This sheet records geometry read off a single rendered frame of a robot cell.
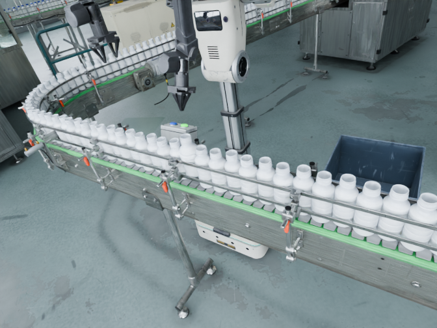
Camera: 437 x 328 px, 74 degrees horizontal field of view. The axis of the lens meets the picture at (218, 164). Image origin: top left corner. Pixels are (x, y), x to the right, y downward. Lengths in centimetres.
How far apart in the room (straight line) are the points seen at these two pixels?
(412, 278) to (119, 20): 464
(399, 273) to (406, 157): 59
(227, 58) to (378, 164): 83
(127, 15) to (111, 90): 263
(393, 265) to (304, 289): 106
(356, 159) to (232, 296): 109
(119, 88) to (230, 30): 131
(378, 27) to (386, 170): 312
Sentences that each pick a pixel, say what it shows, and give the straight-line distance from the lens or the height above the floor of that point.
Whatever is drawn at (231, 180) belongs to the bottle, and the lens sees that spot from 97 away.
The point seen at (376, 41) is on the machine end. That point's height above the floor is 38.
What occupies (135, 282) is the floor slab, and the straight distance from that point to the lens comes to 218.
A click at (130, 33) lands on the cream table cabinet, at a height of 83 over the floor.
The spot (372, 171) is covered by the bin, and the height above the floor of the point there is 78.
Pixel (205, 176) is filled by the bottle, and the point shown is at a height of 106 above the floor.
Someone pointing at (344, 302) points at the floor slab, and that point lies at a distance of 194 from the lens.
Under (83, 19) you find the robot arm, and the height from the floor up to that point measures 156.
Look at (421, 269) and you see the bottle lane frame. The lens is 93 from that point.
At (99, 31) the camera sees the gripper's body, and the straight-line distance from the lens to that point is 129.
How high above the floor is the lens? 170
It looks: 37 degrees down
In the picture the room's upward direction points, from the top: 12 degrees counter-clockwise
